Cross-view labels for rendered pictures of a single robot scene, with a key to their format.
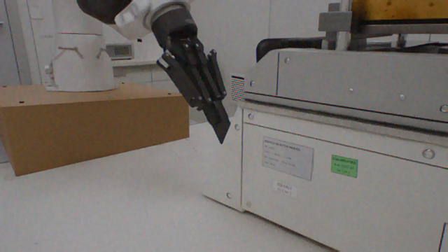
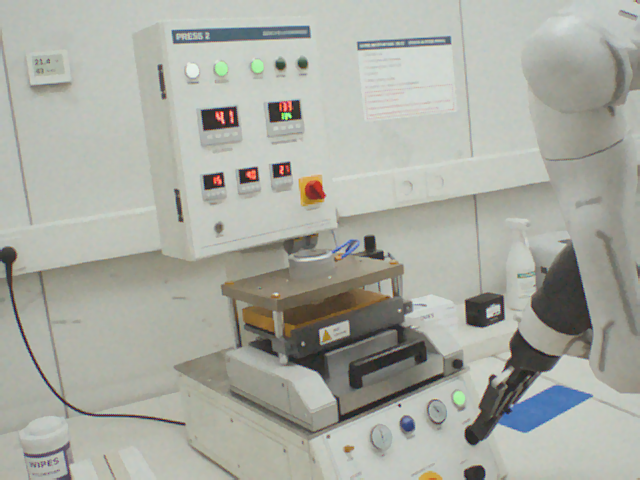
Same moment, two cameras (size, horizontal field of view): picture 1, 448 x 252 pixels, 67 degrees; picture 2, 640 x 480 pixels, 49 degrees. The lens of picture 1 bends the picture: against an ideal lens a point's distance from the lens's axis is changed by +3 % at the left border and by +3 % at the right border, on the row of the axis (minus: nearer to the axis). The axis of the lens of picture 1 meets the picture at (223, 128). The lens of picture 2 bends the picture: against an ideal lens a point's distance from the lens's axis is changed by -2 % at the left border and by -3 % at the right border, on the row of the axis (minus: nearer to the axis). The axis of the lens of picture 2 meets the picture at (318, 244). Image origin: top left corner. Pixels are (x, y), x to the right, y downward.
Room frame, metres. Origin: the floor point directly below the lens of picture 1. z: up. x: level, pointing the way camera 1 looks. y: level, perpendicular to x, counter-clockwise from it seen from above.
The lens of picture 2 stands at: (1.65, 0.03, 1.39)
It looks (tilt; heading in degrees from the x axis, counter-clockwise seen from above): 11 degrees down; 194
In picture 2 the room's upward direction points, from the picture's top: 6 degrees counter-clockwise
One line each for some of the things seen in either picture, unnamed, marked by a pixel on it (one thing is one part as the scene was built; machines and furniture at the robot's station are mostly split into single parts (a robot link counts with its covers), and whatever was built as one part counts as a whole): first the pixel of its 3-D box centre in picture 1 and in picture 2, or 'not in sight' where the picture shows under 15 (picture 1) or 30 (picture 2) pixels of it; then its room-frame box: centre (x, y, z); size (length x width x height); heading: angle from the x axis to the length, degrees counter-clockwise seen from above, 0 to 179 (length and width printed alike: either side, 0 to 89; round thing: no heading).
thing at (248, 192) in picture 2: not in sight; (250, 191); (0.34, -0.41, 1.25); 0.33 x 0.16 x 0.64; 139
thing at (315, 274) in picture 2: not in sight; (312, 283); (0.42, -0.29, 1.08); 0.31 x 0.24 x 0.13; 139
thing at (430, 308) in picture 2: not in sight; (408, 320); (-0.13, -0.19, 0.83); 0.23 x 0.12 x 0.07; 128
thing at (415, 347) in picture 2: (306, 50); (388, 361); (0.58, -0.14, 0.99); 0.15 x 0.02 x 0.04; 139
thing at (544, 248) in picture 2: not in sight; (565, 266); (-0.43, 0.24, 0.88); 0.25 x 0.20 x 0.17; 31
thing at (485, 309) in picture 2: not in sight; (484, 309); (-0.21, 0.00, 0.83); 0.09 x 0.06 x 0.07; 137
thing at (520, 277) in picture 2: not in sight; (520, 263); (-0.33, 0.10, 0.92); 0.09 x 0.08 x 0.25; 40
